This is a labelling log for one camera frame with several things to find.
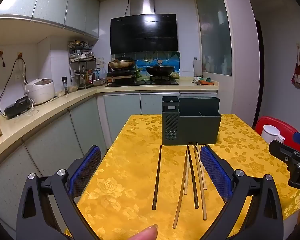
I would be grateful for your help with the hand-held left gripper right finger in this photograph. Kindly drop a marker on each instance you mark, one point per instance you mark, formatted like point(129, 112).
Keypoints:
point(216, 172)

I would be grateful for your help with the red plastic chair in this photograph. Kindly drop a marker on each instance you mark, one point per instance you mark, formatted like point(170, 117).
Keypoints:
point(277, 122)

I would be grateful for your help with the white rice cooker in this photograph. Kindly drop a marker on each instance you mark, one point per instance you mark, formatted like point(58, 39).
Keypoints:
point(40, 91)

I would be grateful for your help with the black wok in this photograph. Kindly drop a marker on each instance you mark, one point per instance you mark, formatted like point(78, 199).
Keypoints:
point(160, 70)

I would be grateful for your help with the orange cutting board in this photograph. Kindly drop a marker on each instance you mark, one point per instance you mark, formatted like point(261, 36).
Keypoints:
point(205, 81)

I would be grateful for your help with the black glass cooktop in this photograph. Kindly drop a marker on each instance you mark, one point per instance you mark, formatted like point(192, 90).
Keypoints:
point(140, 83)

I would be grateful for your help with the black sandwich maker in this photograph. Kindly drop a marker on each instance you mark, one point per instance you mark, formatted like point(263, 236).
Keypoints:
point(17, 107)

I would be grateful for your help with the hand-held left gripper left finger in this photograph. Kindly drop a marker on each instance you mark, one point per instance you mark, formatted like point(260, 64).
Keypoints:
point(86, 172)

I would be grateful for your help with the light bamboo chopstick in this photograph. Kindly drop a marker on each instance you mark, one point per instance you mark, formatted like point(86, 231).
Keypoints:
point(180, 190)
point(203, 180)
point(186, 185)

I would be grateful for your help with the black glass range hood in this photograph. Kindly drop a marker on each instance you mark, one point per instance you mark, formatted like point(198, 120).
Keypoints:
point(142, 32)

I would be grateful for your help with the white plastic bottle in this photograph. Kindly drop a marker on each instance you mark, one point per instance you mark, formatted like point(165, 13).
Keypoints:
point(197, 67)

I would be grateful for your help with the red label sauce bottle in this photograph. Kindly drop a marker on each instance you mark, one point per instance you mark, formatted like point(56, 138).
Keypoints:
point(90, 78)

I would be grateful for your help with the yellow floral tablecloth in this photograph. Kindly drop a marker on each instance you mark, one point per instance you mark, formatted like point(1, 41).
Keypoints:
point(130, 175)

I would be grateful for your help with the frosted glass partition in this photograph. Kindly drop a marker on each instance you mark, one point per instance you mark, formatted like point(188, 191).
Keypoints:
point(213, 27)

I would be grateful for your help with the blue seaside tile mural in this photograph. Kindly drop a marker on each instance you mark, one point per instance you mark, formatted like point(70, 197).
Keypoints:
point(150, 61)

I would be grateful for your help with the dark grey utensil holder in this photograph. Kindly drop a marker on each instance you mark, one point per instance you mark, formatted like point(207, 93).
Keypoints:
point(197, 130)

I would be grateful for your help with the pale green upper cabinets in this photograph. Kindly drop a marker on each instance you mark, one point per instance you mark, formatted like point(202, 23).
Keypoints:
point(47, 5)

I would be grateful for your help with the red hanging pouch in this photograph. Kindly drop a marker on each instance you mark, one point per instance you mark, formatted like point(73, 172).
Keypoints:
point(297, 77)

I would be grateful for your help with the black induction cooker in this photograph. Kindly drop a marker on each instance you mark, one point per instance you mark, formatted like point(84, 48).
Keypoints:
point(120, 75)

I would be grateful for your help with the black pepper grinder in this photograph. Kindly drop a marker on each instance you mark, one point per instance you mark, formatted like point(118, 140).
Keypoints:
point(65, 86)

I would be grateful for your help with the golden pan with lid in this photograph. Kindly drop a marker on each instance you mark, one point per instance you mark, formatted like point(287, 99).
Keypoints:
point(122, 63)

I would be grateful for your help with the beige kitchen countertop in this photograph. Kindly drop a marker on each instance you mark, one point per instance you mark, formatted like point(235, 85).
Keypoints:
point(65, 102)

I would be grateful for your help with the dark wooden chopstick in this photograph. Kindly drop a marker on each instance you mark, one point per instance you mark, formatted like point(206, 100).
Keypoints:
point(193, 180)
point(157, 177)

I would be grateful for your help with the person's left hand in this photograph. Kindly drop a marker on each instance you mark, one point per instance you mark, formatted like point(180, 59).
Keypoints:
point(146, 233)

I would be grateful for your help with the metal spice rack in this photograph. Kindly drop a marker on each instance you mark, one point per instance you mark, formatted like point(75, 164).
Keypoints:
point(81, 57)

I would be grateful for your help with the white electric kettle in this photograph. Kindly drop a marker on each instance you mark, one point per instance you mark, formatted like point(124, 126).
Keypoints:
point(271, 135)

